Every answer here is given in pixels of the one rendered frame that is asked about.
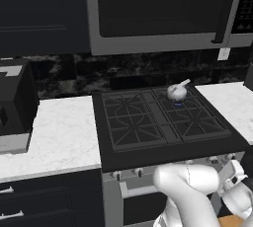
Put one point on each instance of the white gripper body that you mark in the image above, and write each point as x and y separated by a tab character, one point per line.
234	168

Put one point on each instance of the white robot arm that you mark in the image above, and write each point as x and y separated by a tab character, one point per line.
187	191

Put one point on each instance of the stove knob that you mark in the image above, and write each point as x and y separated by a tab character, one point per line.
231	156
189	162
116	174
139	172
214	160

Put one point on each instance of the black gas stove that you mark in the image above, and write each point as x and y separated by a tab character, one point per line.
145	122

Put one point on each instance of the black countertop appliance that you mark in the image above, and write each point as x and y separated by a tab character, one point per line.
249	78

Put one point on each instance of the oven door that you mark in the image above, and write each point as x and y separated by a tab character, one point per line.
141	209

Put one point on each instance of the grey microwave oven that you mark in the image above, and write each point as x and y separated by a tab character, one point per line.
158	43

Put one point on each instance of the dark drawer front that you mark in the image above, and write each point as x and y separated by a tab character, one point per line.
59	214
56	186

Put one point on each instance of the microwave door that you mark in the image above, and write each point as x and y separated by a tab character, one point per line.
154	4

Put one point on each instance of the black toaster oven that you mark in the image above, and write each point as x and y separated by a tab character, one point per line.
15	106

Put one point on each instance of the dark upper cupboard door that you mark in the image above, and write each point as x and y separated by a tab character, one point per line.
42	10

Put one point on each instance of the white wall outlet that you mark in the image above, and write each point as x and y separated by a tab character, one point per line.
224	54

